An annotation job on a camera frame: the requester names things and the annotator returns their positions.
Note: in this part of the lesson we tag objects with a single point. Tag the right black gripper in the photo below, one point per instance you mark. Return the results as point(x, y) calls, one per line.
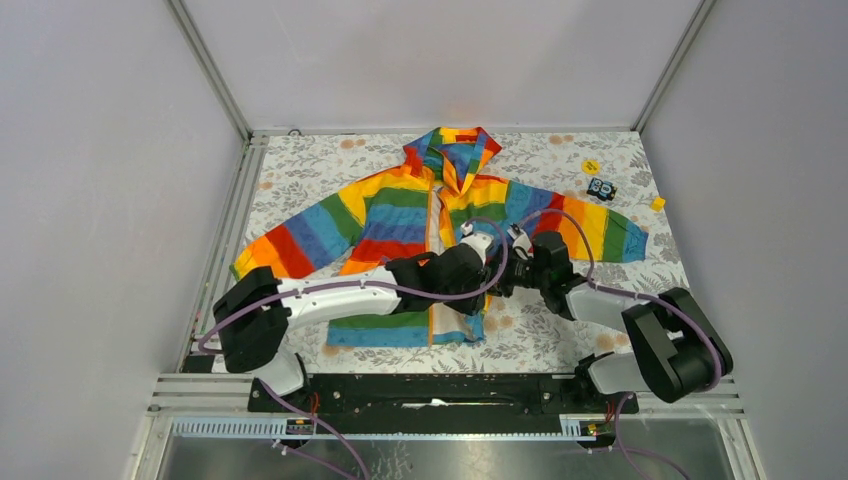
point(503, 284)

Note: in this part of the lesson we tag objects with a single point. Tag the rainbow striped hooded jacket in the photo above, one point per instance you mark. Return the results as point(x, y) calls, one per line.
point(420, 206)

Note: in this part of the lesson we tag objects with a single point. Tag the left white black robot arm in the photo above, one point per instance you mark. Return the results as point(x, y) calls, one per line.
point(253, 317)

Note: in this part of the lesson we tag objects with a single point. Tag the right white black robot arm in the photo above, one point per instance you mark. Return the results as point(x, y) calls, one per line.
point(675, 351)

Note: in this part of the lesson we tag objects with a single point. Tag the floral patterned table mat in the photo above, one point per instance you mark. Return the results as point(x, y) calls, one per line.
point(521, 335)

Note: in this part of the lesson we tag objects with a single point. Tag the small black printed card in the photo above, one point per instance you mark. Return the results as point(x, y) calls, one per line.
point(601, 189)

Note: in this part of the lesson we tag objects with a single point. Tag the yellow round token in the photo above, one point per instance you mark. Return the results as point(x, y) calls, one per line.
point(590, 166)

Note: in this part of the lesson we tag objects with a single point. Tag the small yellow cube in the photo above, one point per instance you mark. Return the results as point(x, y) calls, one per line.
point(658, 204)

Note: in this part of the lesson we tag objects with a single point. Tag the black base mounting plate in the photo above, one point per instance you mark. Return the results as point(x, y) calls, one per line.
point(478, 395)

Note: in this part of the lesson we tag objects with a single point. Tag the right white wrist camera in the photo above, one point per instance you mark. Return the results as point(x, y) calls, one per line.
point(521, 243)

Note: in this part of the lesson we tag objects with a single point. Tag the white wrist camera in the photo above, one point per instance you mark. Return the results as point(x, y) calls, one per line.
point(521, 243)
point(478, 241)

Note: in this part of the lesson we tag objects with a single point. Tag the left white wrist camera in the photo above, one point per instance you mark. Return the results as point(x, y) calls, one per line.
point(478, 241)

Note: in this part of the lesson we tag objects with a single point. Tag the perforated aluminium rail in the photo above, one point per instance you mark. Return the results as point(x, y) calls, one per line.
point(430, 426)

